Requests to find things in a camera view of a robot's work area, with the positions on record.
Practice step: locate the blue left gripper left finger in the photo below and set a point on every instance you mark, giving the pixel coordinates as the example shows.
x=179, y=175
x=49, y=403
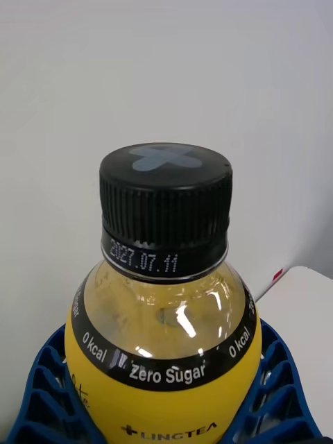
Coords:
x=45, y=399

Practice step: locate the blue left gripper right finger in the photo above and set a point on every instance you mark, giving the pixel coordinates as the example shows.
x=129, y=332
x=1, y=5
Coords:
x=277, y=395

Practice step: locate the yellow bottle with black cap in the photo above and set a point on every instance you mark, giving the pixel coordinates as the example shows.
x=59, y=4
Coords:
x=163, y=312

